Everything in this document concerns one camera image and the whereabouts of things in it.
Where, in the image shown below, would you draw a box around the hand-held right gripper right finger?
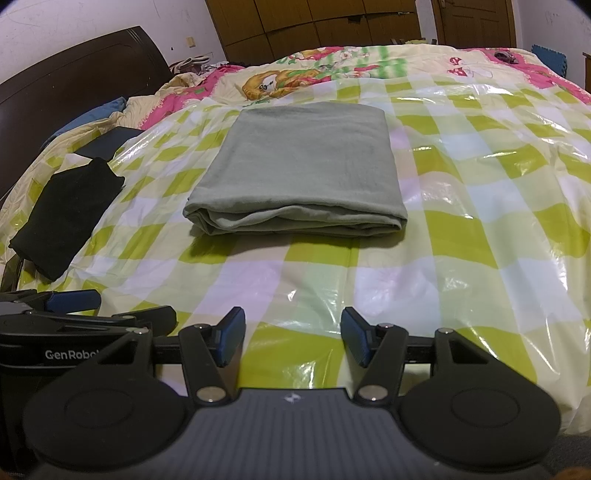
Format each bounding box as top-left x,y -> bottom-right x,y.
341,308 -> 509,404

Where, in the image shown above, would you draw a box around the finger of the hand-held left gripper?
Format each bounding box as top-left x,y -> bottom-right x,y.
0,290 -> 102,315
111,305 -> 178,335

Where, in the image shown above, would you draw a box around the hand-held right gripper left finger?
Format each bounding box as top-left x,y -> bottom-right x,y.
78,307 -> 246,406

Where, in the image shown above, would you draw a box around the grey-green pants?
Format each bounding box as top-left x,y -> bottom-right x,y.
183,102 -> 409,238

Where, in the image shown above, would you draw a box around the black folded cloth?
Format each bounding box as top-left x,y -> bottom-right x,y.
8,157 -> 126,282

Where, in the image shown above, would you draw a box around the cartoon printed checkered quilt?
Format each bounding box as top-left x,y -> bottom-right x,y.
0,44 -> 591,435

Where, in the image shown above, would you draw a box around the dark navy flat cloth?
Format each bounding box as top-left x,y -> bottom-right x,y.
74,127 -> 146,162

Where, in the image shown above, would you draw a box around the blue pillow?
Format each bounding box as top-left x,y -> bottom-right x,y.
46,96 -> 127,144

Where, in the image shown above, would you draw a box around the dark wooden headboard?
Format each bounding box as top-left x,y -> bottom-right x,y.
0,26 -> 174,199

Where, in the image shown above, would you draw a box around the striped cloth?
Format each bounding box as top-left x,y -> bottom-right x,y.
168,55 -> 218,75

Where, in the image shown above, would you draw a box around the brown wooden wardrobe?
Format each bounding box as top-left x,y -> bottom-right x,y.
205,0 -> 423,63

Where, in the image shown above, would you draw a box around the brown wooden door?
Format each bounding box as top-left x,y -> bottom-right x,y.
431,0 -> 517,49

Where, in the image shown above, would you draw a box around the blue foam mat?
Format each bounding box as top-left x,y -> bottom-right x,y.
531,44 -> 573,79

